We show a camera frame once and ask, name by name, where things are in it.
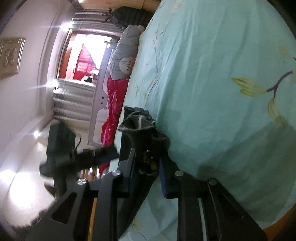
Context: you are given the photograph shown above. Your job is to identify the window with red curtain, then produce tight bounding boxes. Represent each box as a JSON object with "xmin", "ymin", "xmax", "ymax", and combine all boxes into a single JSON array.
[{"xmin": 57, "ymin": 30, "xmax": 116, "ymax": 81}]

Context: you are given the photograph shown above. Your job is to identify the framed wall picture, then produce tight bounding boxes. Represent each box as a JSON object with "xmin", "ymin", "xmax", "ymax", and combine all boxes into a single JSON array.
[{"xmin": 0, "ymin": 37, "xmax": 26, "ymax": 80}]

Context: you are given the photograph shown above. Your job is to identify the wooden wardrobe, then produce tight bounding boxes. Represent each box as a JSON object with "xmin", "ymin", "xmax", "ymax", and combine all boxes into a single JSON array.
[{"xmin": 78, "ymin": 0, "xmax": 161, "ymax": 13}]

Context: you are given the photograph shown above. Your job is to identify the white radiator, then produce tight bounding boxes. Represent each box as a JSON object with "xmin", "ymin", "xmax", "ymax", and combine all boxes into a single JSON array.
[{"xmin": 53, "ymin": 78, "xmax": 95, "ymax": 122}]

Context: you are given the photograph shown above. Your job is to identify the red blanket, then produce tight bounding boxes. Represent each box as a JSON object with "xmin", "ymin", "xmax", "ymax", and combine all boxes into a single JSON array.
[{"xmin": 98, "ymin": 77, "xmax": 130, "ymax": 176}]

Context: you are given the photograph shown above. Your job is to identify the grey quilted pillow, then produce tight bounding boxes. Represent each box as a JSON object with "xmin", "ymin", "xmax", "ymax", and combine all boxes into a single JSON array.
[{"xmin": 110, "ymin": 25, "xmax": 145, "ymax": 80}]

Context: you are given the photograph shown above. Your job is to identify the light blue floral bedsheet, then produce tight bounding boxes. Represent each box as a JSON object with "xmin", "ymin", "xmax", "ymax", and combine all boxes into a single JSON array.
[{"xmin": 124, "ymin": 1, "xmax": 295, "ymax": 228}]

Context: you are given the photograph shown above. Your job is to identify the black pants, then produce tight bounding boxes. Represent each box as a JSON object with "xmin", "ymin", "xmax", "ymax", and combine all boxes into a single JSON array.
[{"xmin": 117, "ymin": 106, "xmax": 175, "ymax": 238}]

